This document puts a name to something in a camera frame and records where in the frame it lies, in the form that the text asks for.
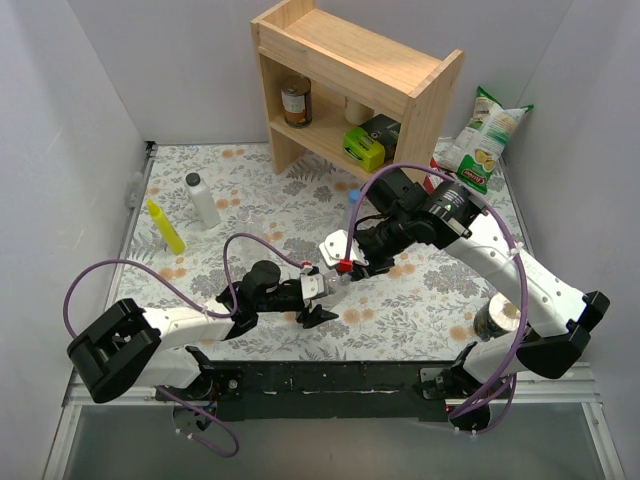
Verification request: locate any clear plastic bottle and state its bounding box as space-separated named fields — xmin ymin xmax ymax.
xmin=322 ymin=271 xmax=351 ymax=309
xmin=235 ymin=207 xmax=269 ymax=268

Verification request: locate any blue tinted plastic bottle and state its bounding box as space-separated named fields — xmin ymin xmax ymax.
xmin=340 ymin=196 xmax=356 ymax=231

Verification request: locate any blue bottle cap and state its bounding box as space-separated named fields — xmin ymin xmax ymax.
xmin=348 ymin=189 xmax=360 ymax=205

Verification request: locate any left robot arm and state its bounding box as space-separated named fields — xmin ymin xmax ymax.
xmin=67 ymin=260 xmax=350 ymax=404

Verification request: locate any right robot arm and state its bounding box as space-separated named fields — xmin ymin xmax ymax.
xmin=347 ymin=165 xmax=610 ymax=402

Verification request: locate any white bottle black cap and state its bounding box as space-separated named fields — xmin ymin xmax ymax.
xmin=184 ymin=172 xmax=221 ymax=229

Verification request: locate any yellow squeeze bottle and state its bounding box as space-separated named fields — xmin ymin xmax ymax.
xmin=146 ymin=200 xmax=186 ymax=255

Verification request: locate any red snack packet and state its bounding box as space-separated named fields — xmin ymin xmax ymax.
xmin=423 ymin=155 xmax=456 ymax=189

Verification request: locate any green and black box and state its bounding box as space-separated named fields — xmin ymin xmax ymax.
xmin=343 ymin=114 xmax=401 ymax=173

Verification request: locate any green chips bag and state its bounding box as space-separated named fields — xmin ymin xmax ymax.
xmin=436 ymin=86 xmax=534 ymax=194

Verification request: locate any white cup on shelf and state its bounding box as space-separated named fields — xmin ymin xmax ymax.
xmin=344 ymin=97 xmax=374 ymax=125

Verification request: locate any wooden shelf unit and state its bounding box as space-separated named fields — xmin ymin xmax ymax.
xmin=251 ymin=1 xmax=465 ymax=179

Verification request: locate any tin can on shelf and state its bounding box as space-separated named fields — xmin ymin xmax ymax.
xmin=280 ymin=75 xmax=312 ymax=128

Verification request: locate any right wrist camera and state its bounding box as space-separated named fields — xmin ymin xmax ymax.
xmin=319 ymin=229 xmax=369 ymax=270

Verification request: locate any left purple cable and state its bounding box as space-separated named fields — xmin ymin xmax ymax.
xmin=63 ymin=233 xmax=311 ymax=341

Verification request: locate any purple cable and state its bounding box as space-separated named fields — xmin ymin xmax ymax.
xmin=63 ymin=233 xmax=311 ymax=341
xmin=342 ymin=163 xmax=529 ymax=435

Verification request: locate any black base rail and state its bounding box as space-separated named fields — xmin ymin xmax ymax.
xmin=155 ymin=360 xmax=480 ymax=422

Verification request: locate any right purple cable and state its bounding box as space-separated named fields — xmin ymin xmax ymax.
xmin=342 ymin=163 xmax=529 ymax=435

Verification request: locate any aluminium frame rail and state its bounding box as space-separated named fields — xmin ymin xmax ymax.
xmin=45 ymin=364 xmax=624 ymax=479

